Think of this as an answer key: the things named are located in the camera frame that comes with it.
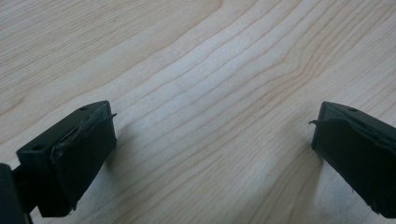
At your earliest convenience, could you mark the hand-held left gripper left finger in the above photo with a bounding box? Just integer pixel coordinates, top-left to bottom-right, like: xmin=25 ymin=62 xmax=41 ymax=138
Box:
xmin=16 ymin=100 xmax=119 ymax=218

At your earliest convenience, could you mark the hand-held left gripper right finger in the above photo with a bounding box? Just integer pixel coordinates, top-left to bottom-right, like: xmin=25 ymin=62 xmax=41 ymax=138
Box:
xmin=308 ymin=101 xmax=396 ymax=219

